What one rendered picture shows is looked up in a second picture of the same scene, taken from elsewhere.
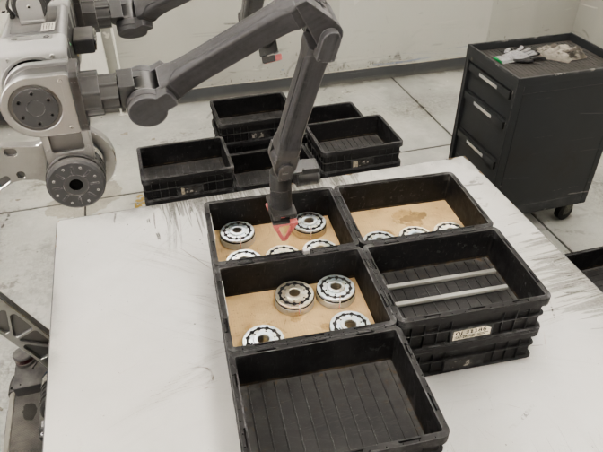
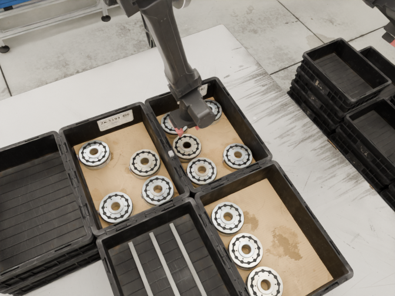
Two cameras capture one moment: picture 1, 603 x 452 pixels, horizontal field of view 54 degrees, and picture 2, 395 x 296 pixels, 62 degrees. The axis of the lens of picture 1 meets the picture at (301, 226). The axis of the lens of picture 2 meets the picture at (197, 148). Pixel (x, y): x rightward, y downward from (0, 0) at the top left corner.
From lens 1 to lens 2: 1.25 m
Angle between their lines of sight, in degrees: 50
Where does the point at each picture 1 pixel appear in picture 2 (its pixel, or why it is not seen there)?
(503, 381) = not seen: outside the picture
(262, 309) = (133, 147)
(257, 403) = (49, 163)
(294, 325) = (120, 171)
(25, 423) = not seen: hidden behind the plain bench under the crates
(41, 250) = (275, 48)
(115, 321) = (141, 81)
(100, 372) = (101, 88)
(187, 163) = (355, 75)
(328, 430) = (27, 210)
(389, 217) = (278, 224)
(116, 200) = not seen: hidden behind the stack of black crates
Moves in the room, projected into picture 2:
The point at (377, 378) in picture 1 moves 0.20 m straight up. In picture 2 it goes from (73, 236) to (53, 213)
